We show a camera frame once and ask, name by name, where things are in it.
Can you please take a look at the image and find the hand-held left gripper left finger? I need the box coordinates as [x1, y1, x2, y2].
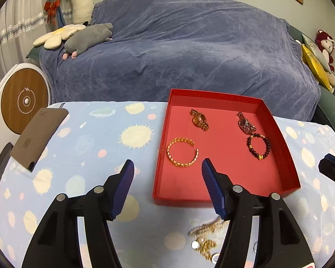
[21, 159, 135, 268]

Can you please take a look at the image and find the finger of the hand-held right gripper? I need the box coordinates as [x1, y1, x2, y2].
[318, 153, 335, 194]

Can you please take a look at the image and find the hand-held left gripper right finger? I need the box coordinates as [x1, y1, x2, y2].
[201, 158, 314, 268]

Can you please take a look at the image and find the red cardboard box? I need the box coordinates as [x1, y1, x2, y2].
[152, 88, 301, 208]

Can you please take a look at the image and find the gold chain bracelet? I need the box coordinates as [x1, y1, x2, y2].
[194, 237, 220, 259]

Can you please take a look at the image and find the gold link watch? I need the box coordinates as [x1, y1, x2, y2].
[190, 109, 210, 131]

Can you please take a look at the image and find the silver rose watch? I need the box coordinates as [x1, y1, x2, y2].
[237, 112, 257, 135]

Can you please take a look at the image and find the cream cushion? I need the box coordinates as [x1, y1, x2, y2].
[324, 70, 335, 93]

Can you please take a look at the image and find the brown notebook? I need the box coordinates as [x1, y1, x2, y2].
[10, 108, 70, 173]

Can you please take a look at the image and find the yellow cushion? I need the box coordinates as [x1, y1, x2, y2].
[301, 44, 334, 92]

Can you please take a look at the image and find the silver cushion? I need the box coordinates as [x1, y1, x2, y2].
[301, 33, 331, 71]

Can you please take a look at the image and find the red monkey plush toy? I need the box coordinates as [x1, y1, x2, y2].
[315, 29, 335, 73]

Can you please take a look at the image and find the white round wood-faced device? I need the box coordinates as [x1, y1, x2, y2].
[0, 63, 51, 157]

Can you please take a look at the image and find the blue-covered sofa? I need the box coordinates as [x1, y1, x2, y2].
[39, 0, 321, 120]

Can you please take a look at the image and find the grey plush toy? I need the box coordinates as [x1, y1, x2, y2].
[62, 23, 113, 60]

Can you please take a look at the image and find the flower shaped cushion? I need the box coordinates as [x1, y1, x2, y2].
[33, 24, 86, 50]

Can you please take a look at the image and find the white plush toy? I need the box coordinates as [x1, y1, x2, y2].
[64, 0, 95, 25]

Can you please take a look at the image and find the silver tinsel garland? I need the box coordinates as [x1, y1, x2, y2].
[0, 10, 73, 48]

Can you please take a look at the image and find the red bow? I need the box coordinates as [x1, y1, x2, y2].
[44, 1, 60, 21]

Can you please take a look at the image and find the white curtain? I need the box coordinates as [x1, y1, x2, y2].
[0, 0, 67, 81]

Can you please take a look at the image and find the gold chain bangle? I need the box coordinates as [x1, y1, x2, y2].
[167, 137, 199, 167]

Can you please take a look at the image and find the dark bead bracelet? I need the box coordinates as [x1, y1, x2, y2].
[246, 133, 271, 161]

